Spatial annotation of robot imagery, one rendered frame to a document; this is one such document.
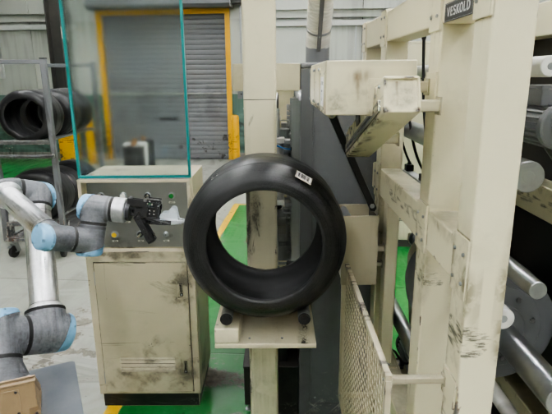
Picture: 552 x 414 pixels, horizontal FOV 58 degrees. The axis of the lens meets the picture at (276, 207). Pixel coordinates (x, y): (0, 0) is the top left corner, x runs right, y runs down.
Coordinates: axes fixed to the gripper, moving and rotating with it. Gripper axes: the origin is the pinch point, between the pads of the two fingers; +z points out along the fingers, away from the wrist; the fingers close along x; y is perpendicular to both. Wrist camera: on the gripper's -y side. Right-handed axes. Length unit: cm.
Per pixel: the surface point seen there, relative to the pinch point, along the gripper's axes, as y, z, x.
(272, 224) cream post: -5.0, 32.9, 26.6
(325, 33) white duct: 77, 49, 78
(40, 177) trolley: -65, -190, 304
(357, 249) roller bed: -9, 69, 20
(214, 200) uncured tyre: 12.7, 12.1, -11.9
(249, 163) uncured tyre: 25.3, 22.1, -7.3
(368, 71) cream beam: 59, 52, -35
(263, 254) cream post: -18.5, 30.6, 26.6
